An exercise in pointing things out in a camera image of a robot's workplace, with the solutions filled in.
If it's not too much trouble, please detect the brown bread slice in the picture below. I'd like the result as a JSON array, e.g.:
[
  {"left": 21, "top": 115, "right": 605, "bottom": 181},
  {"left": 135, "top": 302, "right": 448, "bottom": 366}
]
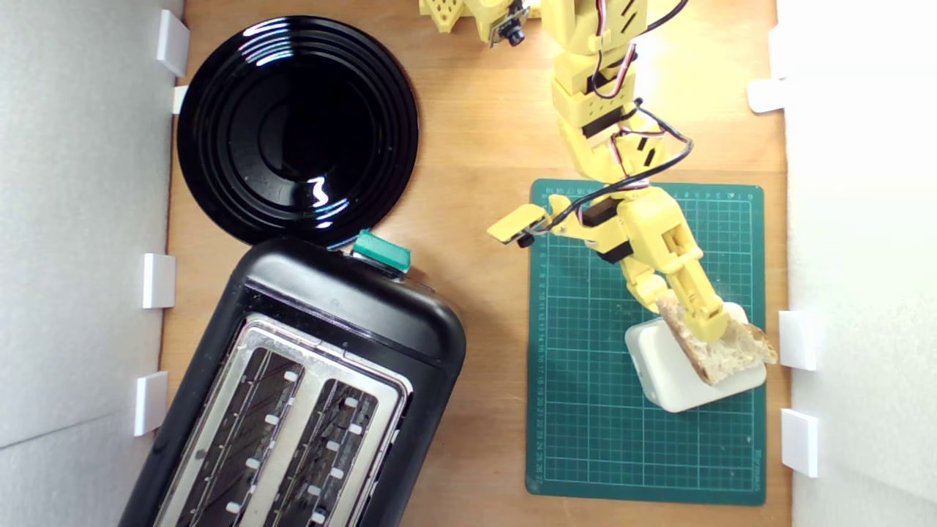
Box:
[{"left": 657, "top": 293, "right": 779, "bottom": 386}]

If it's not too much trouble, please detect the green toaster lever knob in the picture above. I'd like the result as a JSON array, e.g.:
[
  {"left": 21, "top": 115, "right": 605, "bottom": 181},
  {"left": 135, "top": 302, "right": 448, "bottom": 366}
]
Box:
[{"left": 350, "top": 228, "right": 412, "bottom": 276}]

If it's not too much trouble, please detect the black two-slot toaster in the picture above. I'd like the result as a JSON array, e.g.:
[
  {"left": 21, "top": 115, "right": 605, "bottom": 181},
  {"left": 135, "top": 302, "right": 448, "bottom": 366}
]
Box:
[{"left": 119, "top": 236, "right": 468, "bottom": 527}]

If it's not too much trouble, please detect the white block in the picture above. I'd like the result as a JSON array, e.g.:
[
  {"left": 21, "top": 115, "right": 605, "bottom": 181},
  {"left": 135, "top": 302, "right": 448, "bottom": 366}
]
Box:
[{"left": 624, "top": 302, "right": 768, "bottom": 414}]

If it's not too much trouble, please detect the green cutting mat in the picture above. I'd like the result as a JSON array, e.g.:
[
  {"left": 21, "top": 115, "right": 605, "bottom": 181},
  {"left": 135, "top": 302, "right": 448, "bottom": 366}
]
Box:
[{"left": 525, "top": 178, "right": 767, "bottom": 507}]

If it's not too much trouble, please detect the black plate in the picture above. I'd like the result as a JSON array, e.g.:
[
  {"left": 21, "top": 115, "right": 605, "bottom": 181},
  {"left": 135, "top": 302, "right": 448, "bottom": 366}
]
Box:
[{"left": 176, "top": 15, "right": 420, "bottom": 250}]

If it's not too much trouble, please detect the black camera cable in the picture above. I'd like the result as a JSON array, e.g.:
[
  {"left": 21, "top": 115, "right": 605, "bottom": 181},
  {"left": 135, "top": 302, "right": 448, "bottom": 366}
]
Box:
[{"left": 540, "top": 0, "right": 694, "bottom": 229}]

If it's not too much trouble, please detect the yellow wrist camera mount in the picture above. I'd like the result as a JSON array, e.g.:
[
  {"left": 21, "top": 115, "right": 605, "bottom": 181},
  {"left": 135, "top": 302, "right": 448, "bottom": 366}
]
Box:
[{"left": 487, "top": 203, "right": 551, "bottom": 250}]

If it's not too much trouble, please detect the yellow bracket with small camera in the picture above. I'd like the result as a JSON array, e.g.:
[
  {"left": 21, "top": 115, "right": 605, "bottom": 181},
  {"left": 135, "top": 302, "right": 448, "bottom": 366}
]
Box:
[{"left": 419, "top": 0, "right": 542, "bottom": 48}]

